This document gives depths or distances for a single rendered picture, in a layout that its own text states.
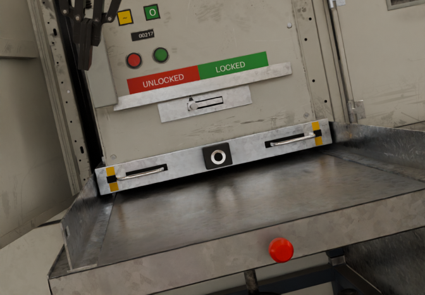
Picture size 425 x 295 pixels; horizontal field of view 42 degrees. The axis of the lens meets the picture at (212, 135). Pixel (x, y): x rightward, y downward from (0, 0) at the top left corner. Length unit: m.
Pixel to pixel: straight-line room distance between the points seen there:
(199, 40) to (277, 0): 0.20
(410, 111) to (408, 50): 0.16
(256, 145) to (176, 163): 0.19
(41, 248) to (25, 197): 0.26
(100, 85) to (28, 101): 0.26
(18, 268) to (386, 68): 1.07
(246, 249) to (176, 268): 0.10
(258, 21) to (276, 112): 0.21
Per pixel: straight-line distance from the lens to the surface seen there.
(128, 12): 1.25
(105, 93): 1.13
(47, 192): 1.33
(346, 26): 1.51
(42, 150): 1.35
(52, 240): 1.46
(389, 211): 0.83
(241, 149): 1.25
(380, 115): 1.54
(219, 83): 1.21
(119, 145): 1.24
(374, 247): 1.28
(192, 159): 1.24
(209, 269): 0.78
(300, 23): 1.49
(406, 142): 0.97
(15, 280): 1.50
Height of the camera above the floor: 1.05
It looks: 5 degrees down
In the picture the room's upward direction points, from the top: 12 degrees counter-clockwise
